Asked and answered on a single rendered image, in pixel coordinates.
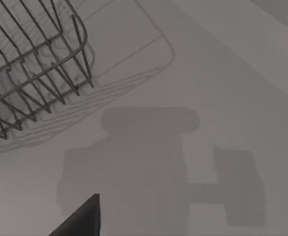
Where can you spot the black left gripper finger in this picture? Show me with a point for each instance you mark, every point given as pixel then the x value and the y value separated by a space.
pixel 87 218

